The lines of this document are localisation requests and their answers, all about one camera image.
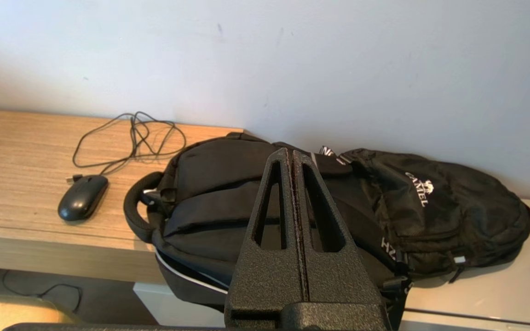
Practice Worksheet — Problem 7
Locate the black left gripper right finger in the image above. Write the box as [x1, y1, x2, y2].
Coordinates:
[283, 150, 391, 331]

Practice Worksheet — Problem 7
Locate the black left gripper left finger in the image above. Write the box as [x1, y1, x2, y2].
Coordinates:
[224, 148, 310, 329]

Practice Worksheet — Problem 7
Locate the large black HZ backpack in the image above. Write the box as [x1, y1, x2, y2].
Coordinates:
[123, 132, 414, 330]

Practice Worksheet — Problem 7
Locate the black Camel logo backpack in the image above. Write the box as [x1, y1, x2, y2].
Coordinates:
[339, 148, 530, 282]

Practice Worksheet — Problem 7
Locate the black computer mouse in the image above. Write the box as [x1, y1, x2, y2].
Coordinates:
[57, 174, 109, 223]

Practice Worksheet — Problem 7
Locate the wooden desk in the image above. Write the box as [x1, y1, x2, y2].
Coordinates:
[0, 108, 248, 285]

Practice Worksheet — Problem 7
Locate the black floor cable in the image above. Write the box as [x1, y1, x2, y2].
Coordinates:
[1, 270, 83, 314]

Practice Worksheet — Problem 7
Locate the black mouse cable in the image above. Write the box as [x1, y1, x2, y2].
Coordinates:
[65, 111, 188, 183]

